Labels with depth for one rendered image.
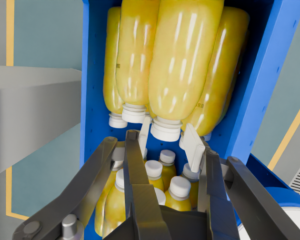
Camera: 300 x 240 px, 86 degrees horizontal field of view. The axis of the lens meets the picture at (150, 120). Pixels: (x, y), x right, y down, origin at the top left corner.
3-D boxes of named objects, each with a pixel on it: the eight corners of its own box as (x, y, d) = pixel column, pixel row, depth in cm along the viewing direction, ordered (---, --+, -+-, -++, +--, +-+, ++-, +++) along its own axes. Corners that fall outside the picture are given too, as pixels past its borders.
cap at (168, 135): (155, 115, 24) (154, 126, 25) (152, 123, 21) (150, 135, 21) (181, 120, 24) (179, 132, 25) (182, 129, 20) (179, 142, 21)
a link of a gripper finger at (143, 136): (142, 164, 16) (135, 162, 16) (147, 136, 23) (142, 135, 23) (146, 136, 15) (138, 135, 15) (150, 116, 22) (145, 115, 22)
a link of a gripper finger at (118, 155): (133, 165, 14) (100, 160, 14) (140, 142, 19) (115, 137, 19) (135, 151, 14) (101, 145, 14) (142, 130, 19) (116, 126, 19)
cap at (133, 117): (150, 110, 26) (148, 120, 27) (139, 104, 29) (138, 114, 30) (129, 110, 24) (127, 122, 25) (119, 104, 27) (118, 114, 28)
